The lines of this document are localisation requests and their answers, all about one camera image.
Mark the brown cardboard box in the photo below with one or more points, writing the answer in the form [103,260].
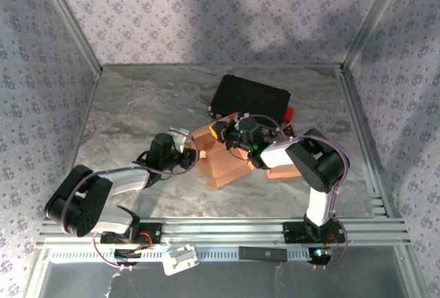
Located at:
[220,164]
[282,174]

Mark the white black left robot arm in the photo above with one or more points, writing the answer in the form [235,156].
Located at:
[127,179]

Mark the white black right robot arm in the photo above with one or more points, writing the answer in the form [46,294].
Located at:
[319,205]

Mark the black ribbed carrying case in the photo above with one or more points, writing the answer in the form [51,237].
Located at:
[251,95]

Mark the small red block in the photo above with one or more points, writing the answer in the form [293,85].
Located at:
[289,114]

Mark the black bar-shaped device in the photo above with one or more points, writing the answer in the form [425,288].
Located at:
[261,253]

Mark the black controller board green light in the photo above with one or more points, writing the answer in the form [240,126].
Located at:
[321,256]

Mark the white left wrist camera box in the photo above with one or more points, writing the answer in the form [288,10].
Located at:
[179,136]

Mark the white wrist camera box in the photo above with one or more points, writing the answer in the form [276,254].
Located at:
[179,136]
[243,116]

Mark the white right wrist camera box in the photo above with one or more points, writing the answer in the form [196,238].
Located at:
[243,116]

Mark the aluminium rear rail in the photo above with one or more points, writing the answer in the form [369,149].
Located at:
[275,66]

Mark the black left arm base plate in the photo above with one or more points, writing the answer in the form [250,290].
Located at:
[154,234]

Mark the aluminium side rail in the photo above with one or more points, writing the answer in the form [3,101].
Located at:
[364,139]
[90,98]

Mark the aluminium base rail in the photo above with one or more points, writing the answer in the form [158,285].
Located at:
[223,232]

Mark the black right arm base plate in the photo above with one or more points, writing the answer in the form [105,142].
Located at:
[292,232]

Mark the white plastic clip bracket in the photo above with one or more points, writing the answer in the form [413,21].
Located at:
[178,260]

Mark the aluminium corner post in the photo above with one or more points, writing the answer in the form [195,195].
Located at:
[70,19]
[373,19]

